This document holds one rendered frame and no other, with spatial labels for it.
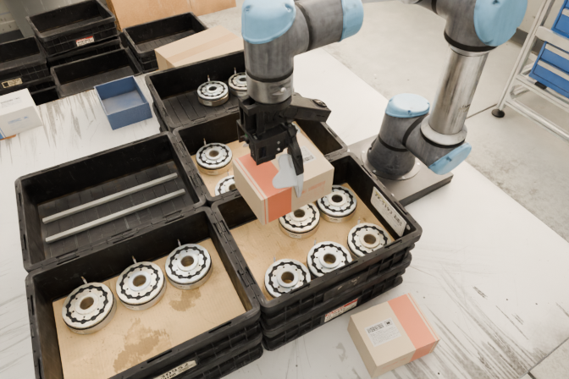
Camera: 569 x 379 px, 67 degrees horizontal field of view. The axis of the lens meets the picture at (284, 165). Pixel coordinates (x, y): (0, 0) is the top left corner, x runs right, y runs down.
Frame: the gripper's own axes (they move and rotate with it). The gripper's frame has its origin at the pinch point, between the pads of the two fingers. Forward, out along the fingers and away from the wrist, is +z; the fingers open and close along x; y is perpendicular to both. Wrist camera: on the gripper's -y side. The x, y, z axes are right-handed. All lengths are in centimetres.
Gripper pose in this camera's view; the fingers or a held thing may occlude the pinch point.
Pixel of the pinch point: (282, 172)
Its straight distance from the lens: 84.8
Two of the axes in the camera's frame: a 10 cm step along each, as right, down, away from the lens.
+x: 5.1, 6.1, -6.0
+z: 0.1, 7.0, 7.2
